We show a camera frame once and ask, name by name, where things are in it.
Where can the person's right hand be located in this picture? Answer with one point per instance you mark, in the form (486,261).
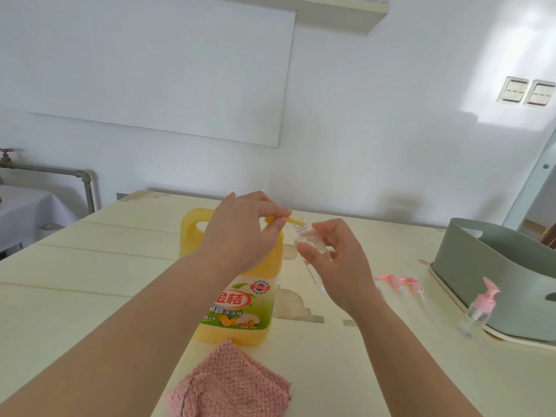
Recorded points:
(352,277)

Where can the person's left hand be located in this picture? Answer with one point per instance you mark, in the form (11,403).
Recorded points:
(239,234)

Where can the yellow detergent jug with pump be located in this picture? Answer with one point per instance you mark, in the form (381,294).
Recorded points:
(191,234)

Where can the small clear plastic bottle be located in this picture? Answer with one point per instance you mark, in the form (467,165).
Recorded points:
(471,317)
(304,232)

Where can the grey-green plastic basket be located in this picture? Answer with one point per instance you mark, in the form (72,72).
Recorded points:
(486,273)

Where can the pink textured cloth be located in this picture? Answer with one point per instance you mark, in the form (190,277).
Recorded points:
(230,382)

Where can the person's right forearm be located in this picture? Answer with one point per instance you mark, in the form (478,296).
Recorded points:
(412,369)

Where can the person's left forearm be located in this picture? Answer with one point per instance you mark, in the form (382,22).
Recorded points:
(117,347)

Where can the grey metal pipe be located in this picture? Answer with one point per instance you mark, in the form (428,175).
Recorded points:
(56,170)

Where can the dark wooden chair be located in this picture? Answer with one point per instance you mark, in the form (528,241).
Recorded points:
(549,238)

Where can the white tablecloth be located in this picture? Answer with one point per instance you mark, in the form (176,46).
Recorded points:
(26,212)

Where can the red pipe valve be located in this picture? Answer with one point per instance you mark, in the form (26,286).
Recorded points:
(6,155)

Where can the white wall board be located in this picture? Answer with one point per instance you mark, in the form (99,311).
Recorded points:
(165,65)

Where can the white door frame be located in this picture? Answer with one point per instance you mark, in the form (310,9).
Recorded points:
(530,186)

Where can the white wall switch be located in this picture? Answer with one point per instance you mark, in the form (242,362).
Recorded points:
(513,89)
(540,93)

